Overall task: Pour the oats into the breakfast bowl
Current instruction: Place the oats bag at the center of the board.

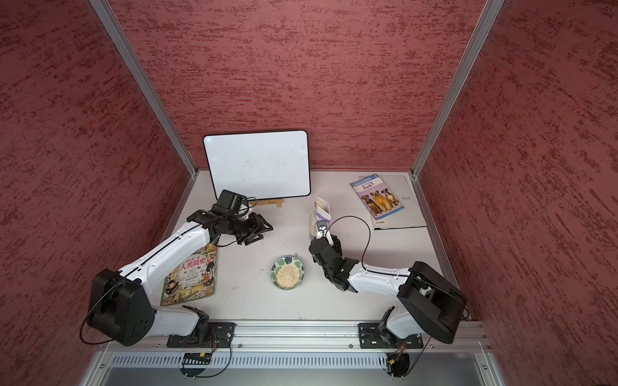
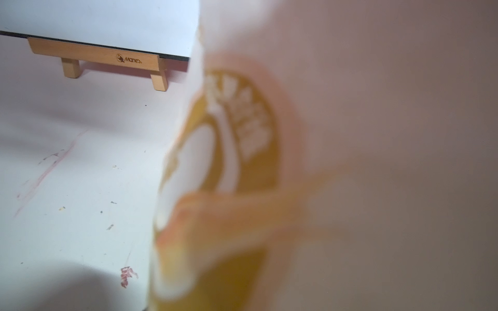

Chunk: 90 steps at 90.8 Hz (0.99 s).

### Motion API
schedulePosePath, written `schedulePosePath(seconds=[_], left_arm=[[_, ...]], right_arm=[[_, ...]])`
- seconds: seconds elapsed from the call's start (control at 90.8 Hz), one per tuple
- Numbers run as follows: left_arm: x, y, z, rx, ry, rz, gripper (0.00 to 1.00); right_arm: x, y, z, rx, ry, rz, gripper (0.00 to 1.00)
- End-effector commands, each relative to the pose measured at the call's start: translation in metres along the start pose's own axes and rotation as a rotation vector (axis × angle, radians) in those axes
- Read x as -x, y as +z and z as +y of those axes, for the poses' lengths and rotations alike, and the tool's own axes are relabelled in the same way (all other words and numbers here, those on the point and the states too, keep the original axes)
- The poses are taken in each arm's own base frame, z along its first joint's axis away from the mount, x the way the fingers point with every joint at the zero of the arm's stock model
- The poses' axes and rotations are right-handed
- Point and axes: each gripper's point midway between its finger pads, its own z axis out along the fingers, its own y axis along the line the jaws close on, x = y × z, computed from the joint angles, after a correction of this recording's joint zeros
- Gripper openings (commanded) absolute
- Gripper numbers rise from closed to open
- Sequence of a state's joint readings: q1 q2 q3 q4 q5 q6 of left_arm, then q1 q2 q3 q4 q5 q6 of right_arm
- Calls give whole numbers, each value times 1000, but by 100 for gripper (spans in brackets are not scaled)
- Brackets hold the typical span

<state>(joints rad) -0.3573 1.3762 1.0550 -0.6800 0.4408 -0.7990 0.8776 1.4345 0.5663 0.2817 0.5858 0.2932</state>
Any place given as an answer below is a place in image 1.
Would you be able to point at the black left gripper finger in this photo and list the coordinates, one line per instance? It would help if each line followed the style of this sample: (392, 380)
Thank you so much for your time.
(262, 224)
(251, 239)

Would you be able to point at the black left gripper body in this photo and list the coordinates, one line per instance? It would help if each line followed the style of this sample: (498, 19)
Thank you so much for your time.
(242, 227)

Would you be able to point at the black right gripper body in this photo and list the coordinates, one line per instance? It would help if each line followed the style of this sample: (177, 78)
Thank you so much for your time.
(338, 245)

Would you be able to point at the clear oats bag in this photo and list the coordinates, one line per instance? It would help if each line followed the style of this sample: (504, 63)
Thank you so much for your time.
(320, 212)

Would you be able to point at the green leaf pattern bowl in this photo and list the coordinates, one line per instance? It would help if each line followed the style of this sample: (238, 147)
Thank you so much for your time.
(287, 273)

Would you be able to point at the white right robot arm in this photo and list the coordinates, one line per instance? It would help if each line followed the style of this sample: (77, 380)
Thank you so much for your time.
(428, 302)

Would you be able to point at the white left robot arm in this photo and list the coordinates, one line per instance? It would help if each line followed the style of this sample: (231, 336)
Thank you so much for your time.
(120, 305)

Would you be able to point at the small wooden easel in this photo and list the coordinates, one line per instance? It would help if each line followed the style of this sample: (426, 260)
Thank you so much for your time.
(263, 202)

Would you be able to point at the white dry-erase board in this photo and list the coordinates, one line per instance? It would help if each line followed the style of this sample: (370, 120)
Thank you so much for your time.
(265, 165)

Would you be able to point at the colourful picture book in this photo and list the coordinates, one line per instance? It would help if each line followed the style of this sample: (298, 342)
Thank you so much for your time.
(194, 279)

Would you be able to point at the dog picture book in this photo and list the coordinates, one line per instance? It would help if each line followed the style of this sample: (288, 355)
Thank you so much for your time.
(377, 197)

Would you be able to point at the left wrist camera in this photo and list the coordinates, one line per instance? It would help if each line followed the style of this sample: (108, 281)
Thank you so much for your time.
(231, 204)

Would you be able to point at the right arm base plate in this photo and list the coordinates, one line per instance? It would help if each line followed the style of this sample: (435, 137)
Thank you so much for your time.
(374, 336)

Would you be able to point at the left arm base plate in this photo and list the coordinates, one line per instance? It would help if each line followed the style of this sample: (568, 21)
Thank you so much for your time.
(212, 334)

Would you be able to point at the aluminium front rail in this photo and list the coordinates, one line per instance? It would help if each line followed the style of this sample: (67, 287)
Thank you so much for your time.
(294, 345)

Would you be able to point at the left corner aluminium post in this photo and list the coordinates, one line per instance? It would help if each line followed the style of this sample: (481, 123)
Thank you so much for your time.
(114, 30)

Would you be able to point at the corner aluminium post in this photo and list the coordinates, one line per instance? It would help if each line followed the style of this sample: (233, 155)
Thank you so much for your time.
(480, 33)
(114, 30)

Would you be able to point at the right corner aluminium post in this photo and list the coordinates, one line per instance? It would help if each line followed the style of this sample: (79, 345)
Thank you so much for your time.
(480, 33)

